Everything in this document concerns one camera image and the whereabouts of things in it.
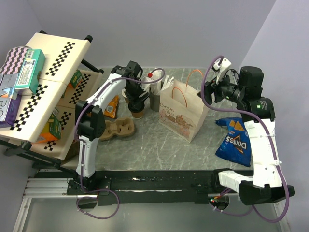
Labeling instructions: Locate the orange snack bag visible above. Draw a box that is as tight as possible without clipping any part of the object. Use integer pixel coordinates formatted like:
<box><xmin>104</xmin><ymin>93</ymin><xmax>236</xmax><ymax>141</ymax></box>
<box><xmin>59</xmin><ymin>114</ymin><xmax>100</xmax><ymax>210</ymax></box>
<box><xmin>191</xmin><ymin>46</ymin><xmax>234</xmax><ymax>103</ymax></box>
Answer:
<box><xmin>103</xmin><ymin>95</ymin><xmax>119</xmax><ymax>118</ymax></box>

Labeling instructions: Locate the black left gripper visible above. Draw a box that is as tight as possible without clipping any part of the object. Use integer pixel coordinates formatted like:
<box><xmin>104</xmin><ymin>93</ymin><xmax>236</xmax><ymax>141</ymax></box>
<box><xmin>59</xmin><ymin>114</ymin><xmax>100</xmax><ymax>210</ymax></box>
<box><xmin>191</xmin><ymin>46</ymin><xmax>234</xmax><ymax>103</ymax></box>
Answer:
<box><xmin>125</xmin><ymin>80</ymin><xmax>150</xmax><ymax>110</ymax></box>

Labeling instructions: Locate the black coffee cup lid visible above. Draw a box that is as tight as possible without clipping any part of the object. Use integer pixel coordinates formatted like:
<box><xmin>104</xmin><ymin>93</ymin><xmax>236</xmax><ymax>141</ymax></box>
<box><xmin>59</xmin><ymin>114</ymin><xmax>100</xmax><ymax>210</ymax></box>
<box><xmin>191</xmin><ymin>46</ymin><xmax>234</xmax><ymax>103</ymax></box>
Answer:
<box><xmin>128</xmin><ymin>101</ymin><xmax>146</xmax><ymax>114</ymax></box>

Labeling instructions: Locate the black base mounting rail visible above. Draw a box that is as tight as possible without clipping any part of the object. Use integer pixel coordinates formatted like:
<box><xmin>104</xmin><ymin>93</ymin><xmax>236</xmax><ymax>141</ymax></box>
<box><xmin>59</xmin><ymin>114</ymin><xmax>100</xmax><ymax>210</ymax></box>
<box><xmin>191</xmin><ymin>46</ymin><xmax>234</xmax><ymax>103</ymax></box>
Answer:
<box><xmin>66</xmin><ymin>168</ymin><xmax>252</xmax><ymax>206</ymax></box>

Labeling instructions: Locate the blue chips bag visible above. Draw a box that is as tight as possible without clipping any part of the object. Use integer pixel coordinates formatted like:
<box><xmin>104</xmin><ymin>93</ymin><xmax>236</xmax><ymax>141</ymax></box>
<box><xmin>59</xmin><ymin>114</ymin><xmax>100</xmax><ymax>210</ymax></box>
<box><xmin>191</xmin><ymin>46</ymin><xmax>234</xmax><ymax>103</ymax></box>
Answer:
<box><xmin>215</xmin><ymin>117</ymin><xmax>251</xmax><ymax>167</ymax></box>

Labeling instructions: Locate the cream checkered shelf rack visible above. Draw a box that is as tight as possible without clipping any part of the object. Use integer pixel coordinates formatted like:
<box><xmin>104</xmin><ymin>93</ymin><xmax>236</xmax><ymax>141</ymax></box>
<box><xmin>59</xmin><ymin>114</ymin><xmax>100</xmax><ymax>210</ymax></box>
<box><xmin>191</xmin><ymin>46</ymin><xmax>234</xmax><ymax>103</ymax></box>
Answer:
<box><xmin>0</xmin><ymin>31</ymin><xmax>104</xmax><ymax>166</ymax></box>

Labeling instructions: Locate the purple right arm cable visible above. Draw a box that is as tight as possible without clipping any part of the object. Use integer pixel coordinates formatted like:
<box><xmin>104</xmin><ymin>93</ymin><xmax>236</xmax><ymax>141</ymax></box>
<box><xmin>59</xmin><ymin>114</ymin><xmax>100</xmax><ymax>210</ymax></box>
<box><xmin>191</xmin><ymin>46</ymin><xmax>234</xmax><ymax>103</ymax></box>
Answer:
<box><xmin>201</xmin><ymin>55</ymin><xmax>290</xmax><ymax>223</ymax></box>

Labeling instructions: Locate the green orange box lower shelf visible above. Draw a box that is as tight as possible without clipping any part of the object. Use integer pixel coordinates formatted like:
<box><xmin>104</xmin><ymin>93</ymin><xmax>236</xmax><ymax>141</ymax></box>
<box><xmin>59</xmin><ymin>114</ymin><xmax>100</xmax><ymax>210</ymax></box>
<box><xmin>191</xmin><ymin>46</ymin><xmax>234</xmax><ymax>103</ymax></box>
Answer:
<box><xmin>36</xmin><ymin>114</ymin><xmax>62</xmax><ymax>143</ymax></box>

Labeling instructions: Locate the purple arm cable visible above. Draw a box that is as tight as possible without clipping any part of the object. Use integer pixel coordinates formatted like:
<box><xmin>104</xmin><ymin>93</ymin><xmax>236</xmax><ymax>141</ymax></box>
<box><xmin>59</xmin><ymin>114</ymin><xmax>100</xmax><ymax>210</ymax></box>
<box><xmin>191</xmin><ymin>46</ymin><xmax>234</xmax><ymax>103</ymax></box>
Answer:
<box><xmin>73</xmin><ymin>67</ymin><xmax>166</xmax><ymax>220</ymax></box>
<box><xmin>201</xmin><ymin>55</ymin><xmax>290</xmax><ymax>223</ymax></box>

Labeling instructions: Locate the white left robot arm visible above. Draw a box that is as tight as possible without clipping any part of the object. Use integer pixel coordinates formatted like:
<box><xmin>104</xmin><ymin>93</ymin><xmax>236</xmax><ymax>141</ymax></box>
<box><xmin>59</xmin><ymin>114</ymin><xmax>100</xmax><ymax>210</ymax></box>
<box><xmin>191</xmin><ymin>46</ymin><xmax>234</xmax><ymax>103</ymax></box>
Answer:
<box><xmin>74</xmin><ymin>61</ymin><xmax>149</xmax><ymax>194</ymax></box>

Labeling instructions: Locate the cardboard cup carrier tray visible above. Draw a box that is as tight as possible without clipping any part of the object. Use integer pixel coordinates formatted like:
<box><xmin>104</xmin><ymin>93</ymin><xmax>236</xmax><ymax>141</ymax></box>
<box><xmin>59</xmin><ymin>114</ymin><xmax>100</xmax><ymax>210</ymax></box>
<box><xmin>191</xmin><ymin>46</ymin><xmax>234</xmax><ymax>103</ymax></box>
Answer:
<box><xmin>99</xmin><ymin>117</ymin><xmax>135</xmax><ymax>141</ymax></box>

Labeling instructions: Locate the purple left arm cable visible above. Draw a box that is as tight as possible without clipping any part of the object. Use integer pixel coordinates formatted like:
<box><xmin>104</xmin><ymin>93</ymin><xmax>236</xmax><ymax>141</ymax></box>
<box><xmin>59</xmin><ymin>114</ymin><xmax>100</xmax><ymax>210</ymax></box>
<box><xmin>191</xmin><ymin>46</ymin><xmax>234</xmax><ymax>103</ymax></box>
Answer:
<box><xmin>73</xmin><ymin>67</ymin><xmax>166</xmax><ymax>220</ymax></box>

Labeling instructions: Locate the green box middle shelf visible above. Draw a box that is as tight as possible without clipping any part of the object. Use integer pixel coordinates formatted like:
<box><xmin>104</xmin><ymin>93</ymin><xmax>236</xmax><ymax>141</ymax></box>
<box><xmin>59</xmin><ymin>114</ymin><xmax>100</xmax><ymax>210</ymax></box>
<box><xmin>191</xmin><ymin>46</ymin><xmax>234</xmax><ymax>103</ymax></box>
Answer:
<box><xmin>68</xmin><ymin>70</ymin><xmax>83</xmax><ymax>88</ymax></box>

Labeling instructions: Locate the brown paper takeout bag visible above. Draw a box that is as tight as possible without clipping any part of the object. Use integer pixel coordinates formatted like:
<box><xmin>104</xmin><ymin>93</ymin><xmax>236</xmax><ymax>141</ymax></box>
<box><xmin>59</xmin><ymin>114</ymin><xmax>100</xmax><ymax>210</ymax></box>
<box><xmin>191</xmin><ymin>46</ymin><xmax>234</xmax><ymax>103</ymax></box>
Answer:
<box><xmin>159</xmin><ymin>77</ymin><xmax>209</xmax><ymax>143</ymax></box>

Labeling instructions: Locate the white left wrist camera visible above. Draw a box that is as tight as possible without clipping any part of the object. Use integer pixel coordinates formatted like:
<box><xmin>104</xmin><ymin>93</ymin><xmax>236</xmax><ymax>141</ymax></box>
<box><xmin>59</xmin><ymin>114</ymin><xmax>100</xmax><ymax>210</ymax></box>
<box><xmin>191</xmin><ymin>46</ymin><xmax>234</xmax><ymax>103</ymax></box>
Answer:
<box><xmin>141</xmin><ymin>71</ymin><xmax>161</xmax><ymax>94</ymax></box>

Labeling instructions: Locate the purple product box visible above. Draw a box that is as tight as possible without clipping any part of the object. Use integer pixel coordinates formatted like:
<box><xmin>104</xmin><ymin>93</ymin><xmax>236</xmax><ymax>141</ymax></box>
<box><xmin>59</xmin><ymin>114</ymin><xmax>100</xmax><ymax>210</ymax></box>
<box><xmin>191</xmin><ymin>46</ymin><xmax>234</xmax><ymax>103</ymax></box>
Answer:
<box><xmin>0</xmin><ymin>94</ymin><xmax>21</xmax><ymax>128</ymax></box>

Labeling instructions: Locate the paper coffee cup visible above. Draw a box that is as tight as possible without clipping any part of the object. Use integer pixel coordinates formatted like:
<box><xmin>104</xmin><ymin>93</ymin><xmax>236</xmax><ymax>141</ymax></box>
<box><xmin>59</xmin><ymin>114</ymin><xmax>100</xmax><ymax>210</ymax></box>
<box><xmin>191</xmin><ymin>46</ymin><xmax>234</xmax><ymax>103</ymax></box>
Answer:
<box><xmin>128</xmin><ymin>102</ymin><xmax>145</xmax><ymax>119</ymax></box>
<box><xmin>121</xmin><ymin>89</ymin><xmax>129</xmax><ymax>104</ymax></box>

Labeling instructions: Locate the grey straw holder cup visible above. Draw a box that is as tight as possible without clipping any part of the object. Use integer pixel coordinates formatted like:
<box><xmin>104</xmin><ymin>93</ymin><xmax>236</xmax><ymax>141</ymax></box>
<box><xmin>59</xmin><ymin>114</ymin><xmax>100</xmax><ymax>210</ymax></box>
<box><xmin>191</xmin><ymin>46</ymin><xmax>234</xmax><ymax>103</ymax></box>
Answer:
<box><xmin>149</xmin><ymin>88</ymin><xmax>160</xmax><ymax>112</ymax></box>

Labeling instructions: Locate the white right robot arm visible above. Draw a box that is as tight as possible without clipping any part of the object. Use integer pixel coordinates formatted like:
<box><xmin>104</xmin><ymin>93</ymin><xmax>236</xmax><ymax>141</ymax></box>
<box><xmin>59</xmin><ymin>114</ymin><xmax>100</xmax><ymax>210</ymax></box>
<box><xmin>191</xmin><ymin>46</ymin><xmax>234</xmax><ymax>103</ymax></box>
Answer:
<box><xmin>198</xmin><ymin>65</ymin><xmax>295</xmax><ymax>205</ymax></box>

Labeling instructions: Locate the silver grey small box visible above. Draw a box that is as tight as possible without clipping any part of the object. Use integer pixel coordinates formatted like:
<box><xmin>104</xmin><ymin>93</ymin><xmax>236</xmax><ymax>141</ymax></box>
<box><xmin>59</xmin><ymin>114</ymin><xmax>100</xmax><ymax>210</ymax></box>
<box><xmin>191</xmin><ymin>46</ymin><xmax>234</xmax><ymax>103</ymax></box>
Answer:
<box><xmin>0</xmin><ymin>74</ymin><xmax>18</xmax><ymax>100</ymax></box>

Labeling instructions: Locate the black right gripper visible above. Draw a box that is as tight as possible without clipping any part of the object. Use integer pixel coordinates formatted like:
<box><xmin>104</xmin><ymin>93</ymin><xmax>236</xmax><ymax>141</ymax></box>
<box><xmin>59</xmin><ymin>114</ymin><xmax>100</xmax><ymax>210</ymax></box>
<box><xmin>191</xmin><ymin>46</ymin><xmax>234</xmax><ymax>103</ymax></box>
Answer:
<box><xmin>197</xmin><ymin>69</ymin><xmax>245</xmax><ymax>106</ymax></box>

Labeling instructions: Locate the teal cardboard box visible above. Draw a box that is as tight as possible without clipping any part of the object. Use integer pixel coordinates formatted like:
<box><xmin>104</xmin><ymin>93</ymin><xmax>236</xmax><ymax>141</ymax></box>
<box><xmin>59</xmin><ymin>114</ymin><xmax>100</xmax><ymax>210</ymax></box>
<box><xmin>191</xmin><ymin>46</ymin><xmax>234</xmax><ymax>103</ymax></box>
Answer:
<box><xmin>14</xmin><ymin>49</ymin><xmax>45</xmax><ymax>96</ymax></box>

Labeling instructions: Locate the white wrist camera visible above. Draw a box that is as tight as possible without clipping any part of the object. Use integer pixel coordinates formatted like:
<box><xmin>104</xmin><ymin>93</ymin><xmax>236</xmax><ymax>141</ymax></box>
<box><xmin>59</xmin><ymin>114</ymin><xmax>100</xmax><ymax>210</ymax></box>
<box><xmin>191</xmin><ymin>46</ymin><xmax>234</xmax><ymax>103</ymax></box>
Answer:
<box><xmin>141</xmin><ymin>71</ymin><xmax>161</xmax><ymax>94</ymax></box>
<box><xmin>211</xmin><ymin>58</ymin><xmax>231</xmax><ymax>84</ymax></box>

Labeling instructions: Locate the pink wavy patterned can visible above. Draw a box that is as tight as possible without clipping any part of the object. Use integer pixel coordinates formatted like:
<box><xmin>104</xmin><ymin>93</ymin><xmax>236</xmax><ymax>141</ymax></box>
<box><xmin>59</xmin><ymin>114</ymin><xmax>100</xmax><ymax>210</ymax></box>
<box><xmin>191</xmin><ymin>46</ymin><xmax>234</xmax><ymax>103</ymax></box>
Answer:
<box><xmin>0</xmin><ymin>46</ymin><xmax>30</xmax><ymax>75</ymax></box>

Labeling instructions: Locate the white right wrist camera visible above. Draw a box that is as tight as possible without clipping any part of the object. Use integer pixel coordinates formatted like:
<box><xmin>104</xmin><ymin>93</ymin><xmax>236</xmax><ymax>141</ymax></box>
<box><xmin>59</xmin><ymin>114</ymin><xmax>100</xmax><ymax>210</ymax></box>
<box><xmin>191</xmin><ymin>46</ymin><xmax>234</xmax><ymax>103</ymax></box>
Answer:
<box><xmin>211</xmin><ymin>58</ymin><xmax>231</xmax><ymax>84</ymax></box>

